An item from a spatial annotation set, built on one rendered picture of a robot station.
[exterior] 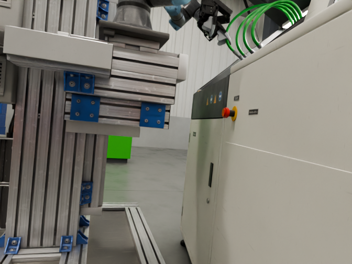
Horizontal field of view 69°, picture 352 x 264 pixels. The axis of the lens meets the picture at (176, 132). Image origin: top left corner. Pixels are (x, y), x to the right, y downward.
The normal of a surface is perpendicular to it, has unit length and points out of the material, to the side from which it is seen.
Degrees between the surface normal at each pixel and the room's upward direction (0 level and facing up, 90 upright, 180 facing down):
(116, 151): 90
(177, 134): 90
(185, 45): 90
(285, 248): 90
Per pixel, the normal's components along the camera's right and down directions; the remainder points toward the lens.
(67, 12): 0.29, 0.05
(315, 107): -0.99, -0.09
